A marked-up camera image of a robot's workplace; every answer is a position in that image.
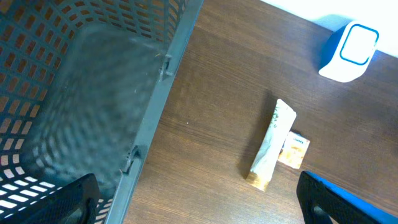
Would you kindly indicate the small orange tissue pack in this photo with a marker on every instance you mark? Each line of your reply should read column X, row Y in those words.
column 293, row 150

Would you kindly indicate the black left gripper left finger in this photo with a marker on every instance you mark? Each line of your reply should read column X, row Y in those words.
column 74, row 203

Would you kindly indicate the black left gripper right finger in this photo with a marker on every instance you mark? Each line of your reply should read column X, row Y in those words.
column 324, row 202

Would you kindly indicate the grey plastic mesh basket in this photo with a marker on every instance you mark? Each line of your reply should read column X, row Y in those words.
column 83, row 86

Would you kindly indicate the white barcode scanner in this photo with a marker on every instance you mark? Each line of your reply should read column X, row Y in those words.
column 348, row 52

